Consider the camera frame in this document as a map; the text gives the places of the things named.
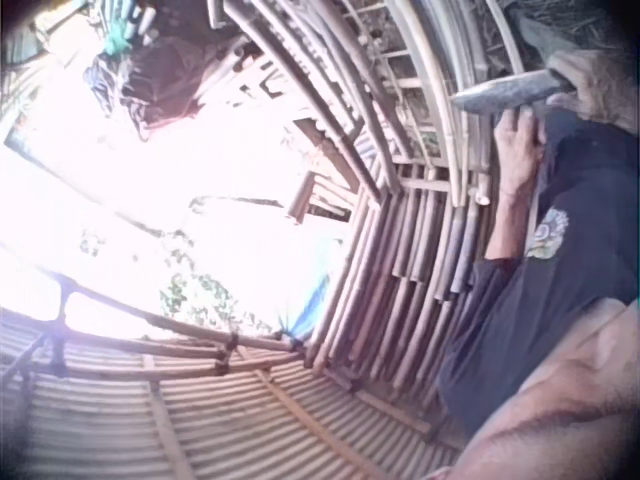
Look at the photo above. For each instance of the person's left hand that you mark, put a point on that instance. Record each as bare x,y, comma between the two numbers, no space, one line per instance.
517,155

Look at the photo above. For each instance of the person's right hand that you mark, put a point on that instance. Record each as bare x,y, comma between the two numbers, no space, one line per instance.
605,85

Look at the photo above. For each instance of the person's left fingers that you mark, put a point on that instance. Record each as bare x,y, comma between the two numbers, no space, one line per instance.
522,125

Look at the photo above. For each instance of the person's right fingers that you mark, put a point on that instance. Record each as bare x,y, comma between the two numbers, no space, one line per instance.
562,62

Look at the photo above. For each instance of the thin curved bamboo strip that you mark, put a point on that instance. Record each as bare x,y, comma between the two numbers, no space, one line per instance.
505,30

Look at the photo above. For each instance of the bundle of pale bamboo poles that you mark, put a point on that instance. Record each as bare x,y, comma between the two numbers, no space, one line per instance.
450,115

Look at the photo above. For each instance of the blue tarp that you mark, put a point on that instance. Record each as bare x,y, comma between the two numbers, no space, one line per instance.
315,300

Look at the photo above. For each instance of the dark red cloth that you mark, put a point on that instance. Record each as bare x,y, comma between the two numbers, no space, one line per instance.
165,80

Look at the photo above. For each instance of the green leafy plant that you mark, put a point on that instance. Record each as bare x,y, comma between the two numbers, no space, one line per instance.
200,297

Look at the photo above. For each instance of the green cloth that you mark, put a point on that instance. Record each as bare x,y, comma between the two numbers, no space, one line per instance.
117,40

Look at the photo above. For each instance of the dark blue cloth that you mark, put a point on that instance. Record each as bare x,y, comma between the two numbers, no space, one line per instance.
107,85

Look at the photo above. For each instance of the bamboo railing with black ties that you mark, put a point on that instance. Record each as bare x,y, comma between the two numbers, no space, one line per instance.
165,345

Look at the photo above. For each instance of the bamboo slat floor panel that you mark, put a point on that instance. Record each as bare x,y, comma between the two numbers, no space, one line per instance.
150,425

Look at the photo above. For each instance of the bamboo lattice frame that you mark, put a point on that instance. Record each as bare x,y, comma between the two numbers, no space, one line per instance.
320,75

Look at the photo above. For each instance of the small bamboo frame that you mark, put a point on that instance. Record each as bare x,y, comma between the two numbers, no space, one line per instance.
320,195

